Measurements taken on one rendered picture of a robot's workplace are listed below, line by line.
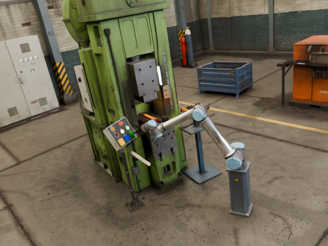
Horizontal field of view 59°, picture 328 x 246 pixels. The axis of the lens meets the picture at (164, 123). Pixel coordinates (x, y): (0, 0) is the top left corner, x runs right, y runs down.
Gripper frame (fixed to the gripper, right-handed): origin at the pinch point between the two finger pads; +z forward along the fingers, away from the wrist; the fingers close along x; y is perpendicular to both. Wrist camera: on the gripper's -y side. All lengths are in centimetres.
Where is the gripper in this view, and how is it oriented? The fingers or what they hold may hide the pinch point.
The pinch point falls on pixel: (132, 133)
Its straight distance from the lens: 343.6
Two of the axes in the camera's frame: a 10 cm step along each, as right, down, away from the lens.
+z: -6.5, 3.9, 6.5
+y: 5.6, 8.3, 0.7
